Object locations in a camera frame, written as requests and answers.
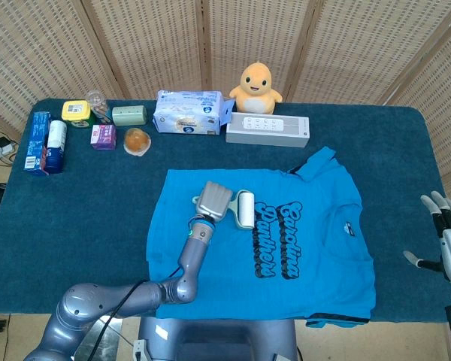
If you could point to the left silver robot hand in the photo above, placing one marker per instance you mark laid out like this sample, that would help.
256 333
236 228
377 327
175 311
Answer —
214 201

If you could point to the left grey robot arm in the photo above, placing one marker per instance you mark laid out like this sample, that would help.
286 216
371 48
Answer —
193 255

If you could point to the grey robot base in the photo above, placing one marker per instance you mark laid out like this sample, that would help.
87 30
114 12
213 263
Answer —
218 342

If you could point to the blue printed T-shirt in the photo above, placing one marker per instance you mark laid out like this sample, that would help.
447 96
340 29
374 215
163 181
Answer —
225 270

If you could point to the grey power strip box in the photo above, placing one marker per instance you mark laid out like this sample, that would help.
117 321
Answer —
267 133

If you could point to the pale blue tissue pack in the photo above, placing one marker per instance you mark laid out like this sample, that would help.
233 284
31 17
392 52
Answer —
188 113

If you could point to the orange bun in wrapper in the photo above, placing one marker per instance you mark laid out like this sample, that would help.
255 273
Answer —
137 142

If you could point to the orange plush toy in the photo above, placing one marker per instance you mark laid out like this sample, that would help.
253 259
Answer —
255 90

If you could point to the pale green plastic case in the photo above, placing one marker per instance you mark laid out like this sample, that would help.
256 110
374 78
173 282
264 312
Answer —
128 116

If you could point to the small purple box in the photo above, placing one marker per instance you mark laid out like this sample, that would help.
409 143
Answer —
103 137

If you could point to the dark teal table cloth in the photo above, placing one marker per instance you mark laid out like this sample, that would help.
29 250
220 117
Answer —
79 210

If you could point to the clear jar with sticks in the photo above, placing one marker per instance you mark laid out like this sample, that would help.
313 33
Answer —
99 105

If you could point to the yellow lidded green jar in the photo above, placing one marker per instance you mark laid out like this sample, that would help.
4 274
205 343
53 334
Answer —
75 111

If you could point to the blue white tube bottle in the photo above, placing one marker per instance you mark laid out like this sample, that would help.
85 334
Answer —
56 146

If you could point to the woven folding screen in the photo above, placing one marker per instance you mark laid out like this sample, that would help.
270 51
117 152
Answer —
154 45

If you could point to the blue toothpaste box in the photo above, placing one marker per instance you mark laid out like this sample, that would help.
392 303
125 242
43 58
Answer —
35 143

